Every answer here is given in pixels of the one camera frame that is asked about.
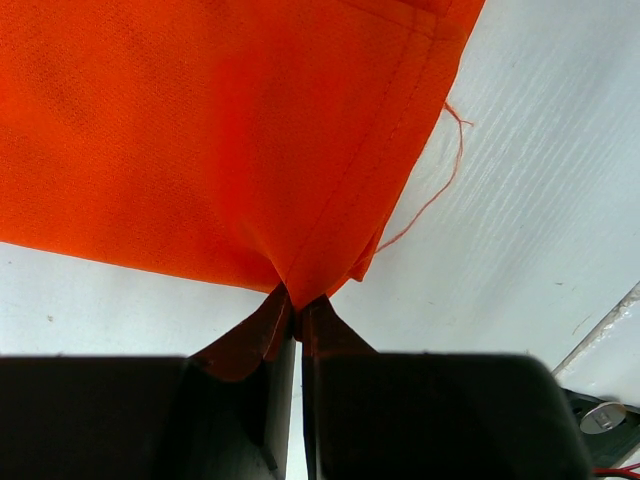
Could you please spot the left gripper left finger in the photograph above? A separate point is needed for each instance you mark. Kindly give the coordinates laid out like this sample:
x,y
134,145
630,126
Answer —
x,y
231,417

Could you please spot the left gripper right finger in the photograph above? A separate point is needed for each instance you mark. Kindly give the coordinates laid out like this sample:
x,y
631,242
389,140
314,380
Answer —
x,y
347,423

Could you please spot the orange t-shirt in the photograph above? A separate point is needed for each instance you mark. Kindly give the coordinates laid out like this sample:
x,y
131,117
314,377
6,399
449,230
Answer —
x,y
244,143

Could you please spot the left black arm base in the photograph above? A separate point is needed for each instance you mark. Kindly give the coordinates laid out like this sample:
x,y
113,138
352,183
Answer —
x,y
609,429

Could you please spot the aluminium table frame rail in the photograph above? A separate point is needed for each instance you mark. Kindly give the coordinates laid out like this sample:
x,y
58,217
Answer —
x,y
601,331

